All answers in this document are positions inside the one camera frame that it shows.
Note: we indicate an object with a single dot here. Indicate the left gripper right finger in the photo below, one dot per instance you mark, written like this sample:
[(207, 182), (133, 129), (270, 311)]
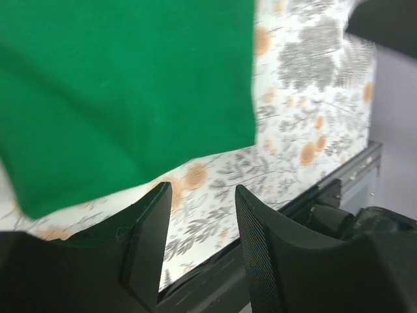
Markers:
[(312, 257)]

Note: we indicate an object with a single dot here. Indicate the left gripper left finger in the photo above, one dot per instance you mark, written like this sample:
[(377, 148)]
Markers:
[(113, 266)]

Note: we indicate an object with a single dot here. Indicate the green t shirt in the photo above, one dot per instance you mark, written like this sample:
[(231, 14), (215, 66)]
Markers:
[(101, 96)]

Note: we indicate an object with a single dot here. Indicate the floral table cloth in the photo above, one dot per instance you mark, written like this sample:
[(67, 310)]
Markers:
[(313, 88)]

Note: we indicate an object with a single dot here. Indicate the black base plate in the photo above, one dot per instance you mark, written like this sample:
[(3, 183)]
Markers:
[(219, 284)]

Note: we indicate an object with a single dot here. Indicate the aluminium frame rail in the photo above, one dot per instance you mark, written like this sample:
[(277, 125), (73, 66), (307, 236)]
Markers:
[(359, 166)]

